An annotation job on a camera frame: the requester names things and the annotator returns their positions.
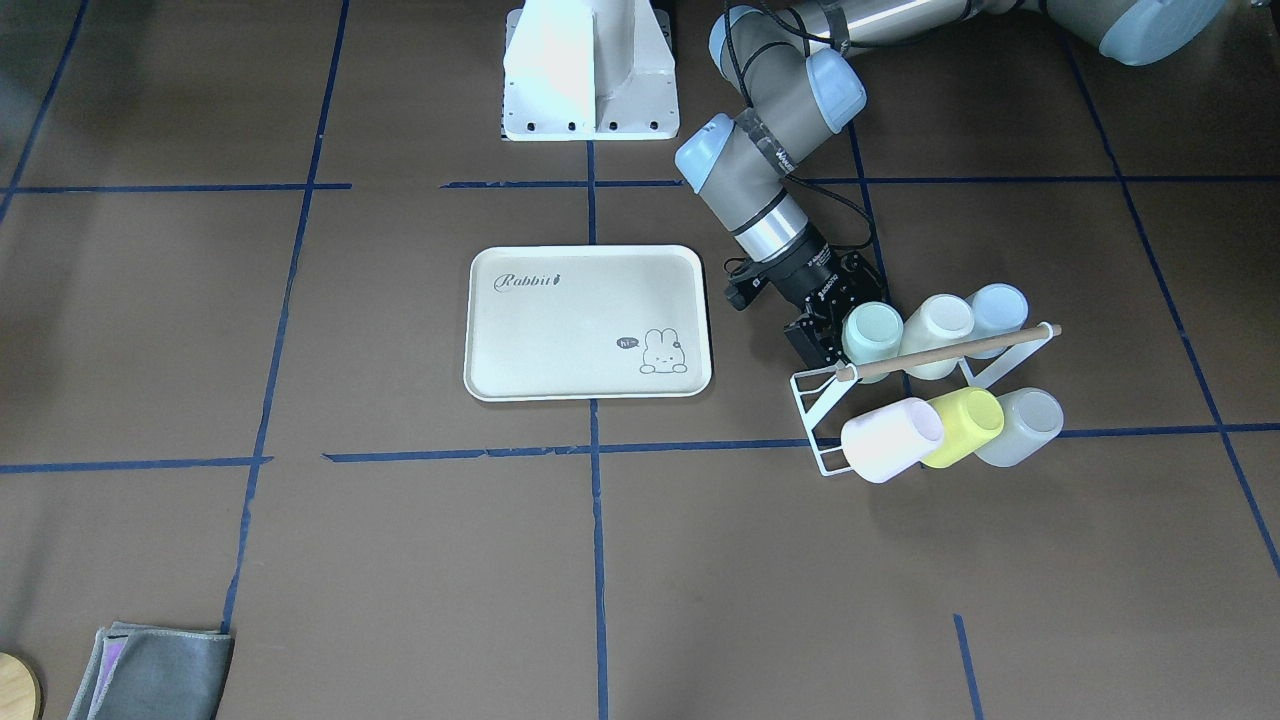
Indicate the white wire cup rack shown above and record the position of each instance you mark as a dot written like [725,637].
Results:
[823,402]

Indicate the yellow cup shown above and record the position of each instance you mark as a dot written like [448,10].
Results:
[971,417]

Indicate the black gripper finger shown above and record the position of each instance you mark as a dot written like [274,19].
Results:
[817,340]

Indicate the pink cup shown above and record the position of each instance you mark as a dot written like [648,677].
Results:
[881,444]

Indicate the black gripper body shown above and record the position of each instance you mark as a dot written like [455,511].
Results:
[808,266]

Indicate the grey folded cloth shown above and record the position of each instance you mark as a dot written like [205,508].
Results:
[140,671]

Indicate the blue cup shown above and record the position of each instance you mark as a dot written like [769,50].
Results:
[997,308]

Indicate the wooden mug tree stand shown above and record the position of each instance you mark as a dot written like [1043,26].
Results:
[21,693]

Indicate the green cup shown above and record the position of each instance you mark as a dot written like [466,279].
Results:
[872,332]

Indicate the wooden rack handle rod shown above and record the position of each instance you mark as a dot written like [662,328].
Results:
[1043,331]

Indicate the cream white cup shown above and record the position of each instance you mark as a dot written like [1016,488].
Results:
[942,320]

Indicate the beige rabbit tray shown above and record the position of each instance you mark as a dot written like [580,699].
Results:
[586,321]

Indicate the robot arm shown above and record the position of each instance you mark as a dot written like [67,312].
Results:
[793,70]

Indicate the grey cup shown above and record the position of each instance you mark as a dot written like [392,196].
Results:
[1032,418]

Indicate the white camera pole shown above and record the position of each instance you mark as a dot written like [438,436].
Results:
[577,71]

